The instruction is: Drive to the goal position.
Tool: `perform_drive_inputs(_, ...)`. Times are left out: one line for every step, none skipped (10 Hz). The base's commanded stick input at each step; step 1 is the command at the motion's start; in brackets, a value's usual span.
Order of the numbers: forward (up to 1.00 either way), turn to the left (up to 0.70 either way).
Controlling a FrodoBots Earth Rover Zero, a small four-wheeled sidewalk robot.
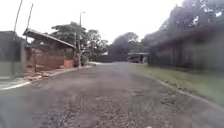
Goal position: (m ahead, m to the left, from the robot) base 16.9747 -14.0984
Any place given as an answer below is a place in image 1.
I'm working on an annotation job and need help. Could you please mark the open shelter with flat roof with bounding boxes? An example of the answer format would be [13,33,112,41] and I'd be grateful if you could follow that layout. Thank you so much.
[126,51,150,64]

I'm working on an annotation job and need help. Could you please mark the grey gravel road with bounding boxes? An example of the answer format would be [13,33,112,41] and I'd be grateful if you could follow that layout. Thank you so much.
[0,61,224,128]

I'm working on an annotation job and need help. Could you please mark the upright utility pole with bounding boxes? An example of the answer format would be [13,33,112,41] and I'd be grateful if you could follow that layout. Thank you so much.
[77,10,86,68]

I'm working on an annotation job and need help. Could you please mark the orange container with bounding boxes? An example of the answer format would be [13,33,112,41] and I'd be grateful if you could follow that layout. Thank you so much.
[63,59,75,69]

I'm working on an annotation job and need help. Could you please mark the trees behind brick building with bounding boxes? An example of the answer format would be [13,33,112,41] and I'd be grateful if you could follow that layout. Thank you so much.
[50,21,109,63]

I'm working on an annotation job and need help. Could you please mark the brick building with sloped roof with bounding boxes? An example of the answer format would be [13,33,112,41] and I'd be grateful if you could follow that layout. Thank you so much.
[22,27,78,73]

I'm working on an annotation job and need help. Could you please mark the grass strip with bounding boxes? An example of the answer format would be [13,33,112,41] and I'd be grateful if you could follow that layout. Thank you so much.
[131,63,224,108]

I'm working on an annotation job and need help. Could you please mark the leaning pole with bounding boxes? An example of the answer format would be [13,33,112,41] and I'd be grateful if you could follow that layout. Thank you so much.
[25,3,34,44]
[13,0,24,33]

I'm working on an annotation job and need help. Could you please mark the row of tall trees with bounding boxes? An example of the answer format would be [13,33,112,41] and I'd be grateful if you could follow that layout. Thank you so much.
[143,0,224,48]

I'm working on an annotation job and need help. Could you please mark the trees behind long wall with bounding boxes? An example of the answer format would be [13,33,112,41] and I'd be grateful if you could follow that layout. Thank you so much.
[106,31,146,63]

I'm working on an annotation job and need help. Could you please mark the dark wall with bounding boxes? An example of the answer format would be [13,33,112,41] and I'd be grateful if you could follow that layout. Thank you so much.
[148,28,224,73]

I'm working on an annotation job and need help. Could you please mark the grey wall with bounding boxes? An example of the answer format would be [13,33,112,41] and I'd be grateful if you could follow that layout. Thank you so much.
[0,30,28,80]

